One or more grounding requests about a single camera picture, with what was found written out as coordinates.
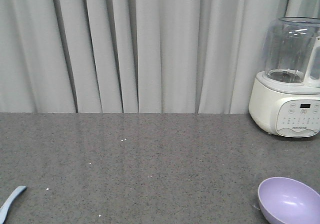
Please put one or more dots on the white blender with glass jar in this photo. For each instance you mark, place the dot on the white blender with glass jar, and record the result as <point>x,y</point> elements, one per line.
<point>285,95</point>

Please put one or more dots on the light blue plastic spoon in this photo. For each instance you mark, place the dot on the light blue plastic spoon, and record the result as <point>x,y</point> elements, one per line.
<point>5,207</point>

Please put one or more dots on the purple plastic bowl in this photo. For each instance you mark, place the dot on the purple plastic bowl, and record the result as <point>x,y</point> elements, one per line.
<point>287,201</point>

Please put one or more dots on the grey pleated curtain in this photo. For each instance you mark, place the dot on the grey pleated curtain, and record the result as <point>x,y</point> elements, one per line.
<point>147,56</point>

